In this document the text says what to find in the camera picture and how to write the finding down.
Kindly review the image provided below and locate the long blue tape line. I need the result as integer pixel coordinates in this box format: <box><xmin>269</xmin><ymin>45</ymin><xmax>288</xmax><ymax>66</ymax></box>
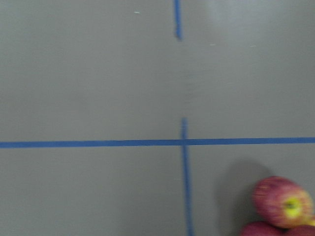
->
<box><xmin>181</xmin><ymin>118</ymin><xmax>194</xmax><ymax>236</ymax></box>

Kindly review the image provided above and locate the short blue tape piece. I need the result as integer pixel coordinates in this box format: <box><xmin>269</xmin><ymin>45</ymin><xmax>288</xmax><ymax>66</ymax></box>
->
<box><xmin>173</xmin><ymin>0</ymin><xmax>183</xmax><ymax>41</ymax></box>

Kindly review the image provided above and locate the red yellow apple front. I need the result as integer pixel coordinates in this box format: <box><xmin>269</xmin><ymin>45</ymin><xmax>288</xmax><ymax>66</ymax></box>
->
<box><xmin>252</xmin><ymin>176</ymin><xmax>315</xmax><ymax>229</ymax></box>

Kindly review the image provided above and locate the red yellow apple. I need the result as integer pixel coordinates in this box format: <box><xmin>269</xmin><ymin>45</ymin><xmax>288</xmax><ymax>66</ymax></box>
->
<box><xmin>239</xmin><ymin>221</ymin><xmax>284</xmax><ymax>236</ymax></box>
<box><xmin>283</xmin><ymin>225</ymin><xmax>315</xmax><ymax>236</ymax></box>
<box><xmin>252</xmin><ymin>176</ymin><xmax>315</xmax><ymax>229</ymax></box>

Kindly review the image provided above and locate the red yellow apple left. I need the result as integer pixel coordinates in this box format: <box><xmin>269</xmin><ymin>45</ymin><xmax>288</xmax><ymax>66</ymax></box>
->
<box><xmin>239</xmin><ymin>221</ymin><xmax>284</xmax><ymax>236</ymax></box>

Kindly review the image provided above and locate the crossing blue tape line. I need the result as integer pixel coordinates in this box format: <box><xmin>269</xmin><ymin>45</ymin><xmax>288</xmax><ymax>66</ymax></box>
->
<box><xmin>0</xmin><ymin>137</ymin><xmax>315</xmax><ymax>149</ymax></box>

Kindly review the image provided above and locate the red yellow apple back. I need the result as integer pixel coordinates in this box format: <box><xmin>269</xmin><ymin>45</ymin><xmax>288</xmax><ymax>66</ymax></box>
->
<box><xmin>283</xmin><ymin>225</ymin><xmax>315</xmax><ymax>236</ymax></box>

